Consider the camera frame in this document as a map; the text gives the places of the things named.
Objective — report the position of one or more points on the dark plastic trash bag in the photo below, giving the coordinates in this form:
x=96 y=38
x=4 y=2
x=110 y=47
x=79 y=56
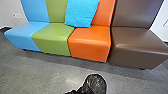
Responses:
x=95 y=85

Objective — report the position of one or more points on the orange sofa seat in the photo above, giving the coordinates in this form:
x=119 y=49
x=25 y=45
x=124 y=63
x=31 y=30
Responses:
x=90 y=43

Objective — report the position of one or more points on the blue sofa seat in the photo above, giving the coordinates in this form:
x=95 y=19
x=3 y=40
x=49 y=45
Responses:
x=23 y=33

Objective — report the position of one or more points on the brown sofa seat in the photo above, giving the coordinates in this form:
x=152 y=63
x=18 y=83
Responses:
x=140 y=46

